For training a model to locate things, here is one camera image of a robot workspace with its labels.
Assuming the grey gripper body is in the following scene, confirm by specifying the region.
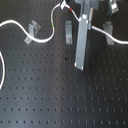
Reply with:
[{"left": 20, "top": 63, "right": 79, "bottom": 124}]
[{"left": 75, "top": 0, "right": 99, "bottom": 16}]

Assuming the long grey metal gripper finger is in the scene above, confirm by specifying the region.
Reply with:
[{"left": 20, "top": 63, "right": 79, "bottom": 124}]
[{"left": 74, "top": 16, "right": 89, "bottom": 70}]

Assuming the white cable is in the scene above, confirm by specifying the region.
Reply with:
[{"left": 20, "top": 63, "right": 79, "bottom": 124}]
[{"left": 0, "top": 0, "right": 128, "bottom": 91}]

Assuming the dark device at top right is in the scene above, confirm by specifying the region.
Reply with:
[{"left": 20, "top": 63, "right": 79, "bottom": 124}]
[{"left": 105, "top": 0, "right": 119, "bottom": 17}]

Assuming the middle metal cable clip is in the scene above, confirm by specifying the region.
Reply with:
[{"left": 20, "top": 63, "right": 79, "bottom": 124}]
[{"left": 65, "top": 21, "right": 72, "bottom": 44}]

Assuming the metal cable clip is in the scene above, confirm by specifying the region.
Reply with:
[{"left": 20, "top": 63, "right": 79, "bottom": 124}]
[
  {"left": 65, "top": 21, "right": 72, "bottom": 44},
  {"left": 103, "top": 21, "right": 114, "bottom": 45},
  {"left": 24, "top": 21, "right": 41, "bottom": 44}
]

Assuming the right metal cable clip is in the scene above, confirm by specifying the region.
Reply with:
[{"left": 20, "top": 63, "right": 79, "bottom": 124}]
[{"left": 103, "top": 21, "right": 114, "bottom": 45}]

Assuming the left metal cable clip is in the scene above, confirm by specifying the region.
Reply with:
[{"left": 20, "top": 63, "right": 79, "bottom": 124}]
[{"left": 24, "top": 21, "right": 41, "bottom": 44}]

